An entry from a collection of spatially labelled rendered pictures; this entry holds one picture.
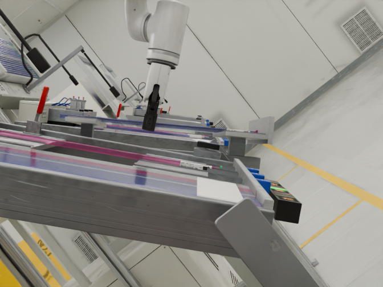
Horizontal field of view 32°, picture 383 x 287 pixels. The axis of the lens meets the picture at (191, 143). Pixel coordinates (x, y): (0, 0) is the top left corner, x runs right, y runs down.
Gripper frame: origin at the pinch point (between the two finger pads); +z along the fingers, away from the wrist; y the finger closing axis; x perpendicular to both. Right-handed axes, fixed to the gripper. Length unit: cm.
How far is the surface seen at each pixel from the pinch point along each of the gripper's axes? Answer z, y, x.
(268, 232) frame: 12, 97, 16
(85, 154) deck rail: 10.2, 23.1, -12.0
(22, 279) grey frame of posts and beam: 40.9, 18.7, -20.7
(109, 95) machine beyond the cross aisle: -28, -406, -45
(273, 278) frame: 17, 97, 18
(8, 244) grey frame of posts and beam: 33.7, 18.9, -25.4
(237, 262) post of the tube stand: 30.2, 2.9, 28.8
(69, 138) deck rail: 7.5, 23.0, -16.3
